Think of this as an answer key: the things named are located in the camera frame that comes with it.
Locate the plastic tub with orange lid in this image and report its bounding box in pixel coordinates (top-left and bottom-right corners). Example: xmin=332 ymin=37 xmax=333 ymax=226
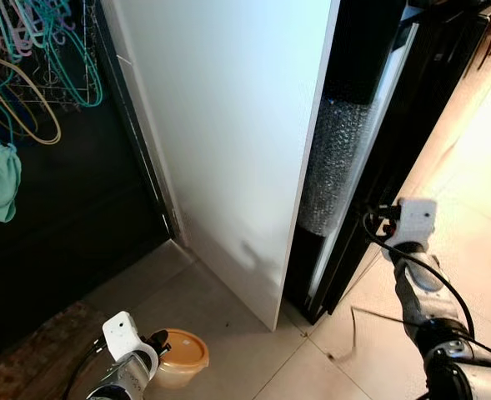
xmin=152 ymin=329 xmax=210 ymax=389

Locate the fridge door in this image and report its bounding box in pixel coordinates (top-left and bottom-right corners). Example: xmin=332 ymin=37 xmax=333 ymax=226
xmin=283 ymin=0 xmax=491 ymax=326

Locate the bubble wrap on fridge door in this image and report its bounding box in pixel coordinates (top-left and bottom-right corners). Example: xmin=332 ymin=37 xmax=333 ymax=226
xmin=298 ymin=97 xmax=376 ymax=238

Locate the white fridge cabinet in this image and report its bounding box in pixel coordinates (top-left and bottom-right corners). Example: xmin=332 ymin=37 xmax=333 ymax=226
xmin=102 ymin=0 xmax=343 ymax=332

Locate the brown door mat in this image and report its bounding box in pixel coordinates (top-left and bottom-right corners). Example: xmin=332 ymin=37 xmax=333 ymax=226
xmin=0 ymin=300 xmax=117 ymax=400

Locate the black sliding door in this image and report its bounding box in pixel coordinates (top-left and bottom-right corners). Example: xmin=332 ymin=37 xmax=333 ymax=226
xmin=0 ymin=0 xmax=183 ymax=355

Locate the yellow clothes hanger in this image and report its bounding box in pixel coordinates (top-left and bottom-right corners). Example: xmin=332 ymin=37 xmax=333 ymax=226
xmin=0 ymin=8 xmax=63 ymax=147

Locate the teal clothes hanger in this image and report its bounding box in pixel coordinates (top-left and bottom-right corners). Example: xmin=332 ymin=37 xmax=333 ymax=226
xmin=0 ymin=0 xmax=104 ymax=109

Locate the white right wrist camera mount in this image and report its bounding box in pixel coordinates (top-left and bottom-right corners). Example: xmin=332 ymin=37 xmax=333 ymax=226
xmin=382 ymin=197 xmax=439 ymax=253

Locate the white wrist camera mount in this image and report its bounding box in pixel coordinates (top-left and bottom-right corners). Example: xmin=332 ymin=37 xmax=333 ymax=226
xmin=103 ymin=311 xmax=159 ymax=376
xmin=382 ymin=197 xmax=439 ymax=253

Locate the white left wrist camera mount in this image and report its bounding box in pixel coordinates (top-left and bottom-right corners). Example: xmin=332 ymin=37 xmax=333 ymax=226
xmin=103 ymin=311 xmax=159 ymax=376

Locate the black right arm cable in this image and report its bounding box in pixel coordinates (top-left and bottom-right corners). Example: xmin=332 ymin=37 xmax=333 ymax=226
xmin=362 ymin=207 xmax=479 ymax=343

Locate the thin dark floor cable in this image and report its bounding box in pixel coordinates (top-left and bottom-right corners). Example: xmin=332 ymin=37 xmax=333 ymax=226
xmin=327 ymin=306 xmax=413 ymax=364

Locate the wire rack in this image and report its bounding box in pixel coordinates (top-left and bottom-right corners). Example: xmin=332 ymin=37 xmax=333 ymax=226
xmin=3 ymin=0 xmax=101 ymax=109

